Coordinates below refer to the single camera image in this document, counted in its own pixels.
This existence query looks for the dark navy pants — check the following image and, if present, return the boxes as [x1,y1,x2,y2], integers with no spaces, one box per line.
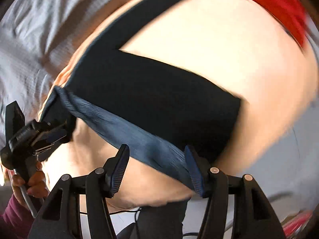
[40,0,241,190]

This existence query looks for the maroon sleeve left forearm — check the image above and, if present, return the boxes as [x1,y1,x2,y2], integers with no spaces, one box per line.
[0,195,34,239]

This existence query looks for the person's dark trouser leg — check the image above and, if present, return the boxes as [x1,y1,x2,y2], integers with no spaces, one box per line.
[117,198,189,239]

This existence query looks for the grey checkered quilt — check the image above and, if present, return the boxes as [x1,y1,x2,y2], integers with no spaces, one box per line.
[0,0,160,150]

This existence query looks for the black cable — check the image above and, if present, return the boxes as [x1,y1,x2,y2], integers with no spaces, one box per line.
[79,206,200,239]

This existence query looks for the person's left hand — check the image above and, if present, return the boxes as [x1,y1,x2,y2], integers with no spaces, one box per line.
[9,161,49,210]

